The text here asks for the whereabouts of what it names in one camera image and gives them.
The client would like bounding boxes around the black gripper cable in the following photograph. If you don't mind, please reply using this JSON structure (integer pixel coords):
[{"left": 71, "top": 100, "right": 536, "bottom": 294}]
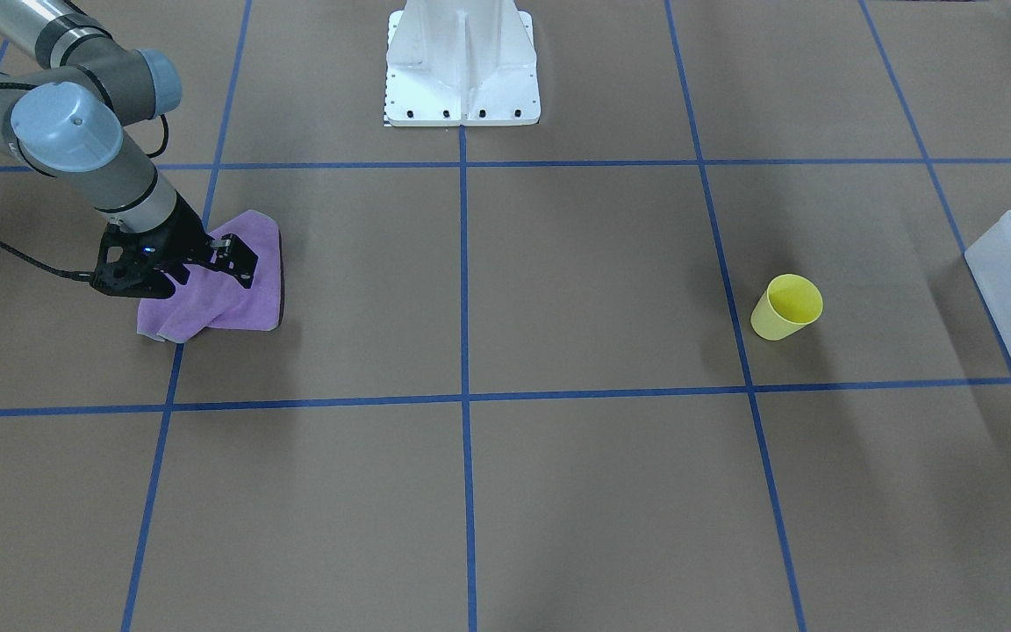
[{"left": 0, "top": 207, "right": 94, "bottom": 282}]

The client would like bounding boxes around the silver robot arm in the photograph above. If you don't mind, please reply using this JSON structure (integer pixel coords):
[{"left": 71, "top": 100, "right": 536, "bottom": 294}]
[{"left": 0, "top": 1, "right": 258, "bottom": 299}]

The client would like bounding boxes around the purple cloth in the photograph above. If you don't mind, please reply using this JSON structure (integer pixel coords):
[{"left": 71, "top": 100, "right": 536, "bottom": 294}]
[{"left": 136, "top": 209, "right": 283, "bottom": 343}]

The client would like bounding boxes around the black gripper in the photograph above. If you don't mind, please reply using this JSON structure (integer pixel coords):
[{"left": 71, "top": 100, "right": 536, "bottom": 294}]
[{"left": 90, "top": 196, "right": 258, "bottom": 299}]

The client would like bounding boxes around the yellow plastic cup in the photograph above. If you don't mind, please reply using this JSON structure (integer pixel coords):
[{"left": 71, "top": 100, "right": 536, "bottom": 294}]
[{"left": 749, "top": 275, "right": 825, "bottom": 341}]

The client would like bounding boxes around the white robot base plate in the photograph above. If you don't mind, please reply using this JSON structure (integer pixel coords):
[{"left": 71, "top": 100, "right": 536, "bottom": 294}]
[{"left": 383, "top": 1, "right": 541, "bottom": 127}]

